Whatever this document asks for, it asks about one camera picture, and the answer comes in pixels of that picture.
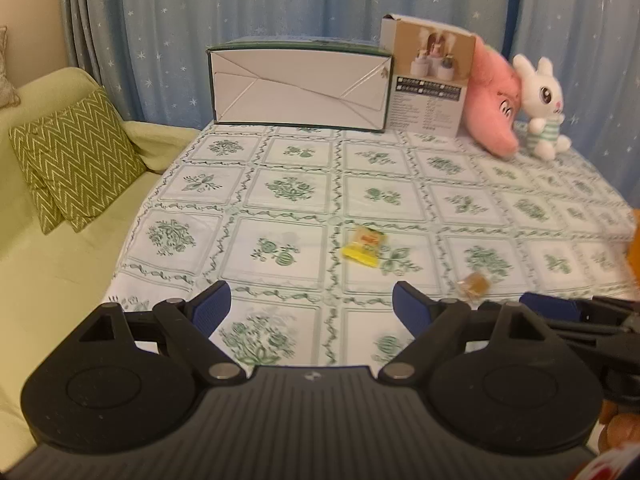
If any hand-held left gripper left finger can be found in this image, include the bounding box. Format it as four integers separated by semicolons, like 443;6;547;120
75;280;247;387

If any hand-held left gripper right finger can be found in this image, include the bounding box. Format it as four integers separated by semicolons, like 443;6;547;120
377;280;552;387

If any yellow candy packet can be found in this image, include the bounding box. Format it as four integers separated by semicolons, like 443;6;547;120
341;226;390;266

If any green floral tablecloth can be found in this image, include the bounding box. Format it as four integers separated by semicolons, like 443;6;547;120
107;120;640;372

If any printed product box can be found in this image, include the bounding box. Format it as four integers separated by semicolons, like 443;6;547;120
379;14;477;139

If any brown candy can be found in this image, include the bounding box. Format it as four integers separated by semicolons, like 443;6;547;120
457;271;490;300

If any pink starfish plush toy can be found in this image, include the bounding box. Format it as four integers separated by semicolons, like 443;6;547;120
459;40;523;158

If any green zigzag cushion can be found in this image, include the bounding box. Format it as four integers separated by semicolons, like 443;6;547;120
8;87;147;233
20;170;66;236

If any red patterned cloth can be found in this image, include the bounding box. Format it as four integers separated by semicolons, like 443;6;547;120
572;447;640;480

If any light green sofa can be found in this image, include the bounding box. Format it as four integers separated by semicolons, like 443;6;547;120
0;66;203;468

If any person's right hand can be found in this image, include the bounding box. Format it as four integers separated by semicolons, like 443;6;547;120
596;407;640;455

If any blue starry curtain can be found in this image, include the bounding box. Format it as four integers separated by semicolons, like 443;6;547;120
59;0;640;196

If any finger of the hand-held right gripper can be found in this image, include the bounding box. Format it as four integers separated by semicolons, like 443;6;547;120
519;292;640;333
549;321;640;356

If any white bunny plush toy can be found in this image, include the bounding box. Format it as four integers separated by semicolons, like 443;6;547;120
511;54;573;160

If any large green white carton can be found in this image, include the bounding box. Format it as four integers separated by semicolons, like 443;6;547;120
207;37;396;134

